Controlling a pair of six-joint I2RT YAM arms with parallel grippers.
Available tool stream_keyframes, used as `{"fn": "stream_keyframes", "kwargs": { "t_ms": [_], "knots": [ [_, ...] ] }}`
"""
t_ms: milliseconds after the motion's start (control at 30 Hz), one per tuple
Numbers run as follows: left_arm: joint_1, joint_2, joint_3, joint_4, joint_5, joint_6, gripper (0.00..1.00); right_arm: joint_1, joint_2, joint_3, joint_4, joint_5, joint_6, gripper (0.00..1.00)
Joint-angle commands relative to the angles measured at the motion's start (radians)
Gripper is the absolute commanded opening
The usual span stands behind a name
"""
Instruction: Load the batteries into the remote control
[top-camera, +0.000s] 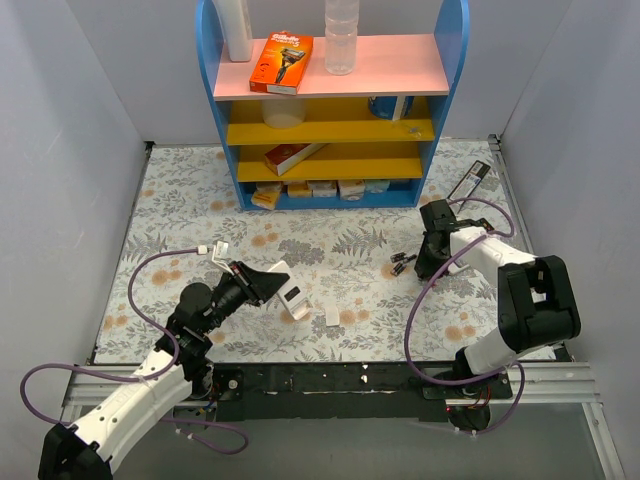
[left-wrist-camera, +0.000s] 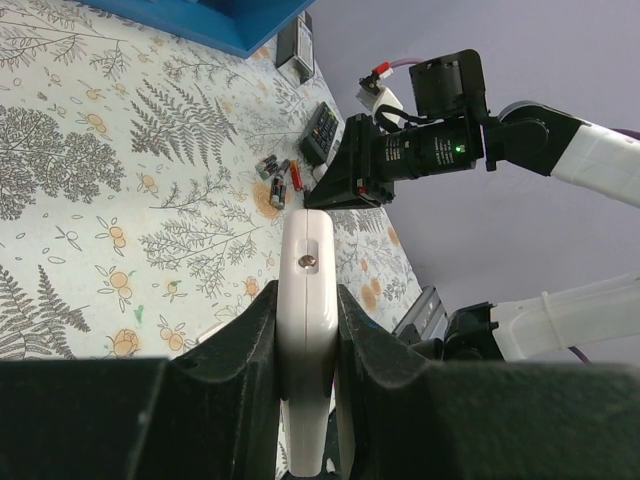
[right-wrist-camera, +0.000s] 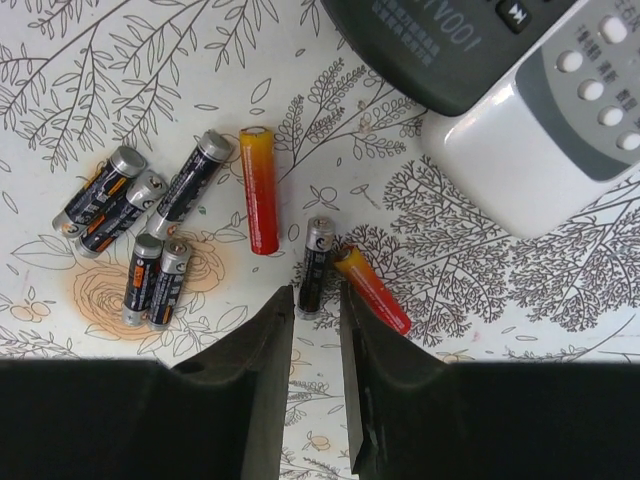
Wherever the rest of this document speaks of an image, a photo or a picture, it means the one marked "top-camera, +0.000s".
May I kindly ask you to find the white remote control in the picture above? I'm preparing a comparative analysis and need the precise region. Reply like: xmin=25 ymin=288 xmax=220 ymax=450
xmin=269 ymin=260 xmax=312 ymax=320

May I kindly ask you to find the white battery cover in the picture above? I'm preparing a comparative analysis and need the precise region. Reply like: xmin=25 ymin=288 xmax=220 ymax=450
xmin=325 ymin=306 xmax=340 ymax=327

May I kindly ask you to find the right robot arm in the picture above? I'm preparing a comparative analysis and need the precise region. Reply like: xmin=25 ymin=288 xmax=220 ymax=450
xmin=404 ymin=199 xmax=581 ymax=398

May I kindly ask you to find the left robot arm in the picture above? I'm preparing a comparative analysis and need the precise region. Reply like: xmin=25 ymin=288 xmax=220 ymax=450
xmin=38 ymin=261 xmax=294 ymax=479

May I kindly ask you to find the black battery top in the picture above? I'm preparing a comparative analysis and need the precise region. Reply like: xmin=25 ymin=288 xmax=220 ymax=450
xmin=390 ymin=252 xmax=417 ymax=264

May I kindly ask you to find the black battery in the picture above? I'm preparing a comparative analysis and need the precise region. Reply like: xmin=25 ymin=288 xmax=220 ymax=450
xmin=391 ymin=263 xmax=406 ymax=276
xmin=390 ymin=252 xmax=417 ymax=264

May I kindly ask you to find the black silver toothpaste box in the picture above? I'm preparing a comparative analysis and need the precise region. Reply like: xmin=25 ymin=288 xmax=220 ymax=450
xmin=447 ymin=160 xmax=491 ymax=200

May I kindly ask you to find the yellow sponge pack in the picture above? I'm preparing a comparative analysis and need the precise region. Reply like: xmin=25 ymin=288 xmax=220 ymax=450
xmin=251 ymin=181 xmax=284 ymax=210

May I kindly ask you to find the green sponge pack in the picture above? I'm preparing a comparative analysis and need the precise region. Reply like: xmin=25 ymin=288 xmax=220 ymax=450
xmin=365 ymin=179 xmax=390 ymax=194

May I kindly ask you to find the cream sponge pack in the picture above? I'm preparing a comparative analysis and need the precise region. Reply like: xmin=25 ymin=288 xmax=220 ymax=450
xmin=337 ymin=179 xmax=366 ymax=201

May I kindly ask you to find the black base bar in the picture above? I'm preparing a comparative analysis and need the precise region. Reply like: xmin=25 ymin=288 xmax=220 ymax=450
xmin=185 ymin=362 xmax=512 ymax=422

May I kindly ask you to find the white sponge pack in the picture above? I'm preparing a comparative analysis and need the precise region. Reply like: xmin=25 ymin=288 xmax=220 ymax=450
xmin=307 ymin=180 xmax=338 ymax=198

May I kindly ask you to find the red and silver long box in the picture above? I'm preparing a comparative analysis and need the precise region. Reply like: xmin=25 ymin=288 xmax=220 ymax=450
xmin=264 ymin=143 xmax=325 ymax=176

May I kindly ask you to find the blue and yellow shelf unit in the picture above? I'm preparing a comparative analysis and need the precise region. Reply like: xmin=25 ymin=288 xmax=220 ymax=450
xmin=195 ymin=1 xmax=471 ymax=210

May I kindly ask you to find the white translucent cup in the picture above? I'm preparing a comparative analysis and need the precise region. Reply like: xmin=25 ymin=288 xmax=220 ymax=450
xmin=261 ymin=99 xmax=306 ymax=129

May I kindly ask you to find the orange razor box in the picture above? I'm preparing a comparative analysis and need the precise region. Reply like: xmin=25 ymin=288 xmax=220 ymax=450
xmin=249 ymin=31 xmax=314 ymax=96

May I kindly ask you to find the clear plastic bottle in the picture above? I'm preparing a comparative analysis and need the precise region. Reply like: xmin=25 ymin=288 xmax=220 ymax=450
xmin=325 ymin=0 xmax=360 ymax=76

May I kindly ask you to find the white bottle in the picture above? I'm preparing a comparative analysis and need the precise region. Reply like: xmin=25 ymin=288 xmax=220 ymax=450
xmin=218 ymin=0 xmax=253 ymax=62

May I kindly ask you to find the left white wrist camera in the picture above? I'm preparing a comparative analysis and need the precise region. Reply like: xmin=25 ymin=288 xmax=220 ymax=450
xmin=196 ymin=241 xmax=232 ymax=273

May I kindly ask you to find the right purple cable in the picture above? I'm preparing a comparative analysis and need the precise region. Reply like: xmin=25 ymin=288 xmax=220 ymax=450
xmin=403 ymin=197 xmax=526 ymax=435

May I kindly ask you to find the purple cable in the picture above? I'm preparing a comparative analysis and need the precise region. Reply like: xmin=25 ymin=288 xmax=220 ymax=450
xmin=403 ymin=197 xmax=526 ymax=435
xmin=19 ymin=243 xmax=250 ymax=455

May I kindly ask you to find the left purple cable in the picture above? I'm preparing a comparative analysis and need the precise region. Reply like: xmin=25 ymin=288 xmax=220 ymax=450
xmin=19 ymin=243 xmax=250 ymax=455

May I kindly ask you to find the metal corner rail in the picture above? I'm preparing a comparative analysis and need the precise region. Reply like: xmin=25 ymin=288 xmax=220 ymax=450
xmin=487 ymin=134 xmax=505 ymax=169

